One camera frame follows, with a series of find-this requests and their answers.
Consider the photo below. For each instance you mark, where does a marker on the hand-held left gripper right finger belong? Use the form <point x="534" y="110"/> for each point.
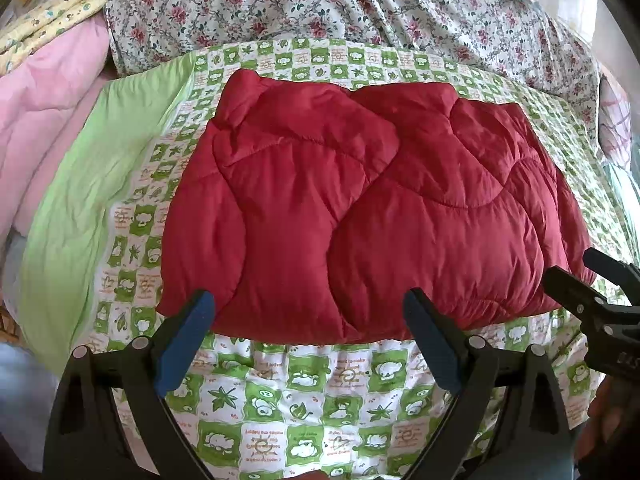
<point x="434" y="340"/>

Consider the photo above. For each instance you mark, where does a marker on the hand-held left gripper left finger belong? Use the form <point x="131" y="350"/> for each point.
<point x="186" y="340"/>

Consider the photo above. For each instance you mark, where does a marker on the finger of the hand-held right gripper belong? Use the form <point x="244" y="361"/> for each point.
<point x="607" y="267"/>
<point x="567" y="285"/>

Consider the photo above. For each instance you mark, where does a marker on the red quilted blanket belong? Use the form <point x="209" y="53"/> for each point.
<point x="370" y="200"/>

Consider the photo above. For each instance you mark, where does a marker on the person's right hand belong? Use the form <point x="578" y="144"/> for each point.
<point x="607" y="415"/>

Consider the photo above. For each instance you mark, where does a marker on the green checkered blanket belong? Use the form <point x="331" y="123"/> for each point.
<point x="280" y="410"/>

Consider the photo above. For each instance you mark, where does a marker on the white pink lined cloth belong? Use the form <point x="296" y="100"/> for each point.
<point x="617" y="120"/>

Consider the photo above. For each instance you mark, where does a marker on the pale blue cloth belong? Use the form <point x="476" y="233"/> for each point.
<point x="20" y="390"/>

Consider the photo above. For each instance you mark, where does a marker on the pink blanket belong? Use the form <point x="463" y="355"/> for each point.
<point x="45" y="130"/>

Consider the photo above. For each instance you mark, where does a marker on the floral rose quilt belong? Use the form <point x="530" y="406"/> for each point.
<point x="350" y="5"/>

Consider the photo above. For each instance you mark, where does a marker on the yellow patterned cloth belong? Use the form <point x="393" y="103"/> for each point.
<point x="50" y="15"/>

